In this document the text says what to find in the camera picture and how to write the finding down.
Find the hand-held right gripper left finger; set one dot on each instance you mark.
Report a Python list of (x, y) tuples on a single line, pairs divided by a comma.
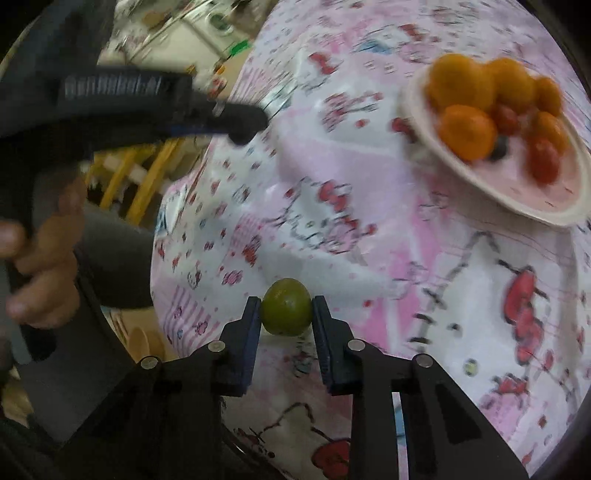
[(249, 341)]

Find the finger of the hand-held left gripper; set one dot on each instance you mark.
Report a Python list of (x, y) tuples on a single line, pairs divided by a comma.
[(240, 122)]

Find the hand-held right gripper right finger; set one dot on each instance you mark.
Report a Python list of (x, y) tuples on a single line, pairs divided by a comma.
[(325, 346)]

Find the green plum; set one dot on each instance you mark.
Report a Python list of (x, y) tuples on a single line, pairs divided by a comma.
[(286, 307)]

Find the large orange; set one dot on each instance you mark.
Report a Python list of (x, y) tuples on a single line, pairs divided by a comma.
[(457, 81), (512, 83)]

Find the medium orange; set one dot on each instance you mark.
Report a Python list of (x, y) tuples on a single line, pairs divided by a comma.
[(466, 133)]

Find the pink strawberry pattern plate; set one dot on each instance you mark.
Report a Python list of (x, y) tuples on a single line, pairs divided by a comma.
[(503, 184)]

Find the dark purple grape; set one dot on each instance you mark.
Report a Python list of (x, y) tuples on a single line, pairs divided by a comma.
[(497, 148)]

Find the red cherry tomato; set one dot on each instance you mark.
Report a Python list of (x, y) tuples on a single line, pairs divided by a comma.
[(505, 118), (543, 160)]

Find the orange cherry tomato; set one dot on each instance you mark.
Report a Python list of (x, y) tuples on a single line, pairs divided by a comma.
[(551, 129)]

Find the person's left hand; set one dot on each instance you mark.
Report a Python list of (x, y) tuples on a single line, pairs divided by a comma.
[(55, 221)]

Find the small green plastic item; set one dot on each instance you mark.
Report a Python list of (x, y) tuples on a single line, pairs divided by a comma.
[(239, 48)]

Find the pink cartoon printed blanket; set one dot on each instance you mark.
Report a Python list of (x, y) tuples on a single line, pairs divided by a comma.
[(369, 258)]

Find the white washing machine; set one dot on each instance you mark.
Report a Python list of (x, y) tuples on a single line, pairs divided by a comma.
[(217, 23)]

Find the tan round basket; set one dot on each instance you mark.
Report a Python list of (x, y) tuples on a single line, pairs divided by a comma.
[(145, 344)]

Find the small mandarin orange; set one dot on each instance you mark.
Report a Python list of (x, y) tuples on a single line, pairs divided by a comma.
[(548, 95)]

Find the yellow wooden frame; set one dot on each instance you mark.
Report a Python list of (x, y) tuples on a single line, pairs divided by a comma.
[(157, 175)]

